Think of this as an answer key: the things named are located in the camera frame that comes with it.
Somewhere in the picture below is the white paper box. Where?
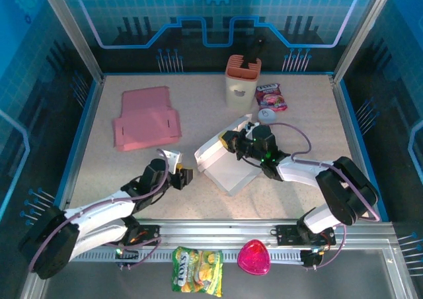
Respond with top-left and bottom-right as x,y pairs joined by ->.
194,113 -> 265,197

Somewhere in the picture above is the pink paper box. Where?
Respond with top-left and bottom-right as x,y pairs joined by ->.
111,86 -> 183,153

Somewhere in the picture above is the magenta heart-shaped box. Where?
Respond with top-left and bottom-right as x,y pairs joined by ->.
237,239 -> 272,277

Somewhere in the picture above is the small white round can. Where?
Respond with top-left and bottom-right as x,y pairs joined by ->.
257,108 -> 278,124

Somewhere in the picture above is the beige knife block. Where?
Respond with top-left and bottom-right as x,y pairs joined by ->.
225,54 -> 262,110

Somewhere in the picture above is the purple candy bag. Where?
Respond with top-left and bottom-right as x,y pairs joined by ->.
254,83 -> 289,112

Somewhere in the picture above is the black connector module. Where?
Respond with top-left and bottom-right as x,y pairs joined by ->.
114,247 -> 139,271
300,248 -> 327,271

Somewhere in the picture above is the yellow green candy bag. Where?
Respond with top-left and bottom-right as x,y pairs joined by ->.
171,245 -> 224,297

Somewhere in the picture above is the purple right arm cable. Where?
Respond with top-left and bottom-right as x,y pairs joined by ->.
270,122 -> 381,271

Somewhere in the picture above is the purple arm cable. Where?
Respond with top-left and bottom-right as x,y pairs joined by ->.
270,122 -> 381,271
28,148 -> 168,273

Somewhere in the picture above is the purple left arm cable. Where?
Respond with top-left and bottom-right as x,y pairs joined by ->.
28,148 -> 168,273

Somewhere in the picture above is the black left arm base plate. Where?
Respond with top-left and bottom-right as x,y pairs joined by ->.
132,224 -> 162,247

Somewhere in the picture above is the aluminium front rail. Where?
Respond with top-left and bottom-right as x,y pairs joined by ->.
41,218 -> 397,250

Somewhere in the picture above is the black knife handle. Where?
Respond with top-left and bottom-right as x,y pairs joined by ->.
243,36 -> 267,70

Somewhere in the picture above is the aluminium side rail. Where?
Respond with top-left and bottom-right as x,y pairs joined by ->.
330,73 -> 390,221
49,75 -> 106,220

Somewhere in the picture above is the slotted grey cable duct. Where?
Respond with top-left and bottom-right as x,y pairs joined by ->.
71,249 -> 305,264

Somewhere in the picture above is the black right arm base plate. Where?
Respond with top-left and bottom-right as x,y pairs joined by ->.
276,224 -> 336,247

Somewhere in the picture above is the aluminium frame post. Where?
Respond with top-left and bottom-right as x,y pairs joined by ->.
332,0 -> 397,83
36,0 -> 106,83

